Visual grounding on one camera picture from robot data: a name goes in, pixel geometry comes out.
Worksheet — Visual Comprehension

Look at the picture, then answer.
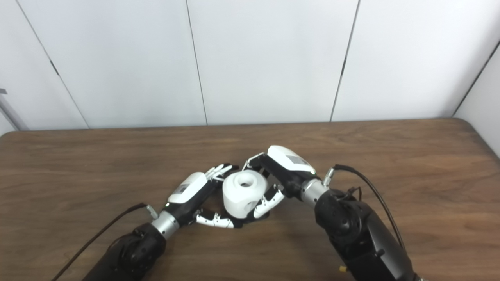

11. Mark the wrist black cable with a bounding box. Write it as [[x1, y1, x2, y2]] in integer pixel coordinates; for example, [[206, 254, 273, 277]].
[[323, 164, 405, 250], [51, 203, 159, 281]]

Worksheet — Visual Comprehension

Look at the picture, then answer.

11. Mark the round white piece with holes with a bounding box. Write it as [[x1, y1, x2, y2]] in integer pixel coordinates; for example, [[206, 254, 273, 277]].
[[222, 170, 269, 218]]

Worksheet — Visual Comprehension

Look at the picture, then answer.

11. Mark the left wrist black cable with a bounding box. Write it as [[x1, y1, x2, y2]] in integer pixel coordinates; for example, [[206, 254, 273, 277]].
[[51, 203, 159, 281]]

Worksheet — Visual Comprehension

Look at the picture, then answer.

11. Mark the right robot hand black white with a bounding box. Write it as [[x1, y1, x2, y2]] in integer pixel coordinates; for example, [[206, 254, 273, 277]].
[[242, 145, 318, 219]]

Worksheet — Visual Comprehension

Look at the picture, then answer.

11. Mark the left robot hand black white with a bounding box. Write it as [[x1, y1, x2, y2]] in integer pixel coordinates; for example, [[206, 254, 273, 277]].
[[163, 164, 239, 229]]

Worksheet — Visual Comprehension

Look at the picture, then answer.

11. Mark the grey wall corner strip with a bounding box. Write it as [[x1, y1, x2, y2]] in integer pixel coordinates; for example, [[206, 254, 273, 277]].
[[0, 89, 30, 131]]

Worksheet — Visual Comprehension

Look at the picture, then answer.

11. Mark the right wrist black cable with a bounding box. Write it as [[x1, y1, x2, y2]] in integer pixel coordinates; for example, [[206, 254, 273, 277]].
[[323, 164, 405, 250]]

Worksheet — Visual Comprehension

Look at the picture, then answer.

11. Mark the black flanged holder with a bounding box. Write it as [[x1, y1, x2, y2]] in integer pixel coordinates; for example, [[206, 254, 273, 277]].
[[234, 211, 271, 229]]

